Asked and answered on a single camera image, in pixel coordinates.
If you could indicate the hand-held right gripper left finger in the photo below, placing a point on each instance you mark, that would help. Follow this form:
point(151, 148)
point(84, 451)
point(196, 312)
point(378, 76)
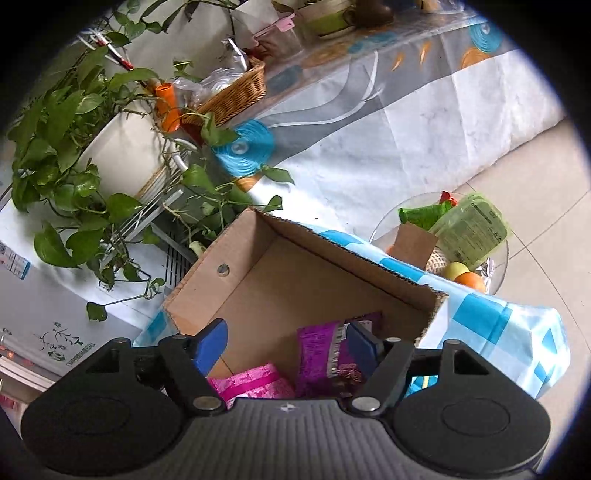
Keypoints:
point(213, 342)

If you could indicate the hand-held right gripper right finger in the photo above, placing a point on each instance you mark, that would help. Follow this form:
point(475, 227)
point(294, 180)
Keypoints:
point(361, 347)

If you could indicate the purple snack packet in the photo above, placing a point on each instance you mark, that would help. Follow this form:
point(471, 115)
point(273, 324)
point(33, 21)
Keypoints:
point(318, 350)

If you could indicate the brown cardboard box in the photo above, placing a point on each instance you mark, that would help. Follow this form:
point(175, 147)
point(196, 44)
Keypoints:
point(277, 286)

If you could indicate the pink snack packet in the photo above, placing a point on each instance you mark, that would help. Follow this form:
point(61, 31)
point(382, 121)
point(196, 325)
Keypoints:
point(254, 383)

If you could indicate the white foam fruit net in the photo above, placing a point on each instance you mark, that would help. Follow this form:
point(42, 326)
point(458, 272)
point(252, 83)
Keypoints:
point(436, 263)

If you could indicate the brown cardboard piece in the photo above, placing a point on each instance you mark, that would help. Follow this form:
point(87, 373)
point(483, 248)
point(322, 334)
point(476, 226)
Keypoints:
point(413, 244)

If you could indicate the green apple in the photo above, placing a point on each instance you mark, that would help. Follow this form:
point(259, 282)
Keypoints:
point(455, 271)

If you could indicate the orange fruit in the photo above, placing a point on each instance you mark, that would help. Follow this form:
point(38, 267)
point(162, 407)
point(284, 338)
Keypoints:
point(471, 281)

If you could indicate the blue checkered tablecloth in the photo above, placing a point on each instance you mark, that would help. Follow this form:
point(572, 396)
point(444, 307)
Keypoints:
point(489, 323)

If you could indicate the white metal rack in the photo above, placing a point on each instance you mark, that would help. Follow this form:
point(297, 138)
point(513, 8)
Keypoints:
point(152, 217)

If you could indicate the green snack packet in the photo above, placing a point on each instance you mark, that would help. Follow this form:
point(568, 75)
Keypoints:
point(420, 216)

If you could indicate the glass bowl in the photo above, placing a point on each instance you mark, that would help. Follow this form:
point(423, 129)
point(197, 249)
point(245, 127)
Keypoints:
point(496, 272)

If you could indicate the red snack packet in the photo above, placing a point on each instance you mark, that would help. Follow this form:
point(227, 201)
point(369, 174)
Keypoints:
point(447, 198)

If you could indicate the white refrigerator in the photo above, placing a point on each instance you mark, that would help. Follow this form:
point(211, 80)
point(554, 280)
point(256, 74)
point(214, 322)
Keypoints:
point(46, 295)

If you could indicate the grey white printed table cover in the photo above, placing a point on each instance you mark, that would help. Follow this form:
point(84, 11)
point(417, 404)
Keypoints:
point(392, 138)

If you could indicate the white plant pot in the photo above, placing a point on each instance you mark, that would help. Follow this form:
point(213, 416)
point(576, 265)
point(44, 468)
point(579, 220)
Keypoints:
point(120, 152)

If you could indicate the wicker basket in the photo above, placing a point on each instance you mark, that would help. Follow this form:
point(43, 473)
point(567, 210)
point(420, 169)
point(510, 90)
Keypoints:
point(235, 97)

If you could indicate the clear plastic bags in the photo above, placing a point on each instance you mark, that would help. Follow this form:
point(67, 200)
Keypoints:
point(221, 78)

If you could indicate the green pothos plant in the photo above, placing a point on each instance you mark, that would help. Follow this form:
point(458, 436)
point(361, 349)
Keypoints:
point(60, 110)

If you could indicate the clear container with pink lid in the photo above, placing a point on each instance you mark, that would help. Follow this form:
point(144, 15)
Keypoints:
point(277, 34)

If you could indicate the green bowl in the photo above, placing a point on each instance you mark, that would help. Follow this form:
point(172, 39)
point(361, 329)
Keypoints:
point(323, 21)

